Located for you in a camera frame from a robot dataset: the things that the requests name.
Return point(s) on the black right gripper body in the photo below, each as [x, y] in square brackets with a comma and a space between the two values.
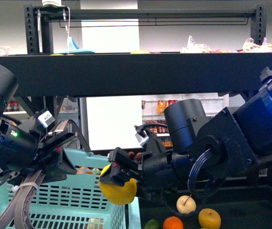
[156, 169]

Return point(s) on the white dome camera device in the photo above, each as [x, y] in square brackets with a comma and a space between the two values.
[54, 3]

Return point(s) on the yellow lemon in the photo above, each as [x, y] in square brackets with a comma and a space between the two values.
[119, 195]

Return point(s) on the orange near kiwi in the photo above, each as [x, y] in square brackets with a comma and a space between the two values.
[173, 223]

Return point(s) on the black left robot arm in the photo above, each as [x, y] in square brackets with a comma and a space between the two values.
[31, 153]

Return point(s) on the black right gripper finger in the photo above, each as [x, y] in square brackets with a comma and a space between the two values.
[115, 174]

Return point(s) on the black metal shelf rack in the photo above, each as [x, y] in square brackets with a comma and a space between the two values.
[39, 73]

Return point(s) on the bagged fruit right top shelf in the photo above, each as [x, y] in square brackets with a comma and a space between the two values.
[250, 46]

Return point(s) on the white wall product shelf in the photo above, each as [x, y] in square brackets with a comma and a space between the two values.
[174, 113]

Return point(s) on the bagged fruit middle top shelf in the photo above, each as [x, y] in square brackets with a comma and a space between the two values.
[193, 47]

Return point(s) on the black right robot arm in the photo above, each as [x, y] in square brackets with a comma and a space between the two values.
[205, 150]

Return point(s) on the green avocado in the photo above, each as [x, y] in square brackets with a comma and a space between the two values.
[152, 224]

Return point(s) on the yellow orange apple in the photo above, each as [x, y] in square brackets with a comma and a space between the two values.
[209, 219]

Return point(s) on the blue basket on top shelf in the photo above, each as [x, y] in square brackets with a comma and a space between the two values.
[72, 47]

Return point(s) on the green apple top shelf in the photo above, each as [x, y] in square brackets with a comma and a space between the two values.
[140, 52]

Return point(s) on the bagged fruit shelf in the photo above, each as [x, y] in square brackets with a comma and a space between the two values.
[250, 46]
[193, 47]

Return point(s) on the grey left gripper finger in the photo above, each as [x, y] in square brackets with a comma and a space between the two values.
[18, 208]
[72, 127]

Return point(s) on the teal plastic basket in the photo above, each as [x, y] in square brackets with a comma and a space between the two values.
[77, 202]

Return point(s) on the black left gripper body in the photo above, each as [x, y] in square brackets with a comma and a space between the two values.
[50, 155]

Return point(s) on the white pear with stem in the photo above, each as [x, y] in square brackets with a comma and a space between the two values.
[186, 204]

